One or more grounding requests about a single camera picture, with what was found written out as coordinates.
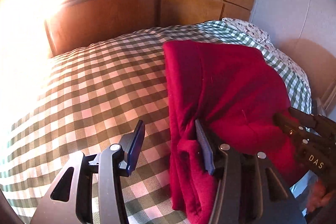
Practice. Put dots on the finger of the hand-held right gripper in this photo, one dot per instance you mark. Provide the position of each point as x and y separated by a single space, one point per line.
302 116
287 125

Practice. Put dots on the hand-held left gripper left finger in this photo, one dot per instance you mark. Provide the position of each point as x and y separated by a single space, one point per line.
134 150

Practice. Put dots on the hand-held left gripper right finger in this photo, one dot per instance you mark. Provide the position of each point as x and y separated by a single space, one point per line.
206 150

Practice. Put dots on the red garment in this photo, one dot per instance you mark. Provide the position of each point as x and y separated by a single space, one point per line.
231 87

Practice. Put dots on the person's right hand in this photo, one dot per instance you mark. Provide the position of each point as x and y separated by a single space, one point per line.
319 197

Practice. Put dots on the green checkered bed blanket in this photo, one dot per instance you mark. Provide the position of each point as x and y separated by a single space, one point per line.
92 95

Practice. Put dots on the floral pillow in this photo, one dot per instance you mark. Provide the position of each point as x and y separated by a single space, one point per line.
252 28

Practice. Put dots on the wooden wardrobe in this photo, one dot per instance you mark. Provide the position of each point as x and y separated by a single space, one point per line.
105 16

